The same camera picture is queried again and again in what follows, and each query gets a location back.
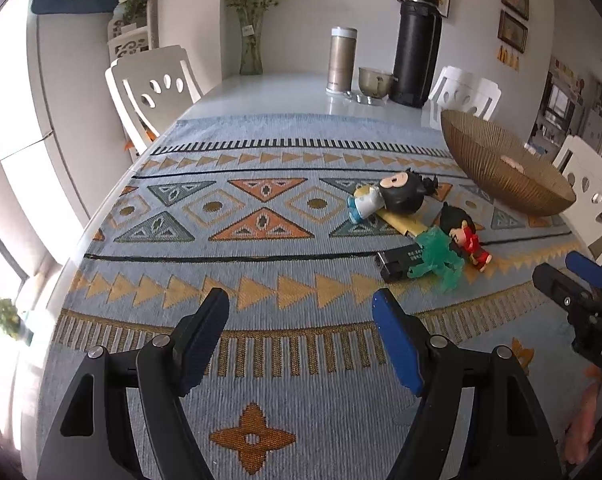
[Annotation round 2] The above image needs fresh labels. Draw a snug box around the black rectangular box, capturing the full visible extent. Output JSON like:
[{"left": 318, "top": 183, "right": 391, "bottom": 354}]
[{"left": 374, "top": 244, "right": 422, "bottom": 283}]

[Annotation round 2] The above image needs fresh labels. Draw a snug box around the green translucent plastic toy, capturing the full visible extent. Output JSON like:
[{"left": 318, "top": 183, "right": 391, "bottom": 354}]
[{"left": 407, "top": 226, "right": 466, "bottom": 290}]

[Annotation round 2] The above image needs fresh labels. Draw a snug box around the red dress doll figurine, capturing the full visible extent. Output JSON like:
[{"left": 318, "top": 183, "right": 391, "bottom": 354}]
[{"left": 438, "top": 202, "right": 492, "bottom": 272}]

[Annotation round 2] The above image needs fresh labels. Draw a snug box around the yellow rectangular block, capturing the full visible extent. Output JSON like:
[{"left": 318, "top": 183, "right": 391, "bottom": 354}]
[{"left": 376, "top": 209, "right": 429, "bottom": 237}]

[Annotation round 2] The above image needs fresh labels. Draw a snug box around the black head cartoon figurine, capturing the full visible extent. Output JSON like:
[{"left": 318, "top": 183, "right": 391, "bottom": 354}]
[{"left": 348, "top": 169, "right": 438, "bottom": 224}]

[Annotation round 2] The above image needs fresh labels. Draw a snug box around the person's right hand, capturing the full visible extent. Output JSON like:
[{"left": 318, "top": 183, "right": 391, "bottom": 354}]
[{"left": 563, "top": 366, "right": 602, "bottom": 466}]

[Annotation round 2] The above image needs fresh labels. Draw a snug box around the white chair right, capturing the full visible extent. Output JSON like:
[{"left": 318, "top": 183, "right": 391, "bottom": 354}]
[{"left": 552, "top": 136, "right": 602, "bottom": 266}]

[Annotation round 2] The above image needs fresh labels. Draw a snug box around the white chair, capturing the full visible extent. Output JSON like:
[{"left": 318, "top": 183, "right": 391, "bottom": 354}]
[
  {"left": 552, "top": 136, "right": 602, "bottom": 266},
  {"left": 104, "top": 46, "right": 203, "bottom": 154},
  {"left": 429, "top": 66, "right": 502, "bottom": 129}
]

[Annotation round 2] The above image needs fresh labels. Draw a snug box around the brown ribbed bowl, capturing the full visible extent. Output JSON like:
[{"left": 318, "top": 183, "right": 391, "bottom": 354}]
[{"left": 441, "top": 110, "right": 576, "bottom": 217}]

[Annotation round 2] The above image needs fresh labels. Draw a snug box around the patterned blue table mat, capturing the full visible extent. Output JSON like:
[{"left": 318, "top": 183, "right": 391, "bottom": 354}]
[{"left": 37, "top": 114, "right": 585, "bottom": 479}]

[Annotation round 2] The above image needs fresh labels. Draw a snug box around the white chair far middle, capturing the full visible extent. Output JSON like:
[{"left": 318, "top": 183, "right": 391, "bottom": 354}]
[{"left": 429, "top": 66, "right": 502, "bottom": 129}]

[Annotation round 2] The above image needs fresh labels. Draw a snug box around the lower small framed picture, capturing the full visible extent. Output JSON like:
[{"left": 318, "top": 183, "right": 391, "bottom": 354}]
[{"left": 497, "top": 10, "right": 528, "bottom": 53}]

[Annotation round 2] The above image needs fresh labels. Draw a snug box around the white chair far left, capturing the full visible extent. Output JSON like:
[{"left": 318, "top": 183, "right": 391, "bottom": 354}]
[{"left": 104, "top": 46, "right": 203, "bottom": 154}]

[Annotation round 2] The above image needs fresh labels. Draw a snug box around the small grey glass bowl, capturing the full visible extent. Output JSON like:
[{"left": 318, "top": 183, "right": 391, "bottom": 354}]
[{"left": 358, "top": 67, "right": 394, "bottom": 100}]

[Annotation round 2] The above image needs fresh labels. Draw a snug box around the black thermos bottle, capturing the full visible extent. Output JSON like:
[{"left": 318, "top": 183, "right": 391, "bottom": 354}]
[{"left": 390, "top": 0, "right": 442, "bottom": 108}]

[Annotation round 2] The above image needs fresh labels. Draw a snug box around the beige steel tumbler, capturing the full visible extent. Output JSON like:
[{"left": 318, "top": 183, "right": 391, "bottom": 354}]
[{"left": 326, "top": 26, "right": 358, "bottom": 94}]

